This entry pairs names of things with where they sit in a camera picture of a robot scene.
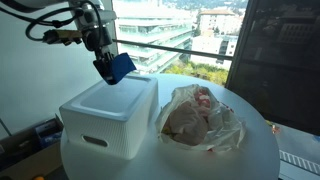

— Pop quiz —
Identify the blue sponge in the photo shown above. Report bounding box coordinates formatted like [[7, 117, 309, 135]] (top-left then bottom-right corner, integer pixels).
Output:
[[105, 53, 136, 85]]

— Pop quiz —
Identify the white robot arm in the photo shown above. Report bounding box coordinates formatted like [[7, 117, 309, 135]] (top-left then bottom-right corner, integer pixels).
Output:
[[0, 0, 116, 84]]

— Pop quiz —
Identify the white plastic basket box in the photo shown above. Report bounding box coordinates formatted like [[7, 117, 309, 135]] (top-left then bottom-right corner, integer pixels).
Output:
[[60, 75, 159, 159]]

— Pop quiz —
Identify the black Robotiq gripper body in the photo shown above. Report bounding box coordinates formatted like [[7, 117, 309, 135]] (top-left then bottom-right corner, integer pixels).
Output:
[[82, 26, 113, 61]]

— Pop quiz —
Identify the white pink cloth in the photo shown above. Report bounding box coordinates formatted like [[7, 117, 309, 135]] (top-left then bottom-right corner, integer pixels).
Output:
[[162, 101, 208, 146]]

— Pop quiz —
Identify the white red plastic carrier bag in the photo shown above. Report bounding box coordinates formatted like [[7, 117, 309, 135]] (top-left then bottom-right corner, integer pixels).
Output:
[[155, 84, 246, 152]]

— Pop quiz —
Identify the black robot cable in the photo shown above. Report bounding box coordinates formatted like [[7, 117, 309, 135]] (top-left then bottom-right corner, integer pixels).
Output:
[[0, 0, 104, 43]]

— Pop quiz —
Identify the cardboard box with items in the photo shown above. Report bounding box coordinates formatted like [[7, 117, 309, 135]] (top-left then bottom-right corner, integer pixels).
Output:
[[0, 116, 63, 180]]

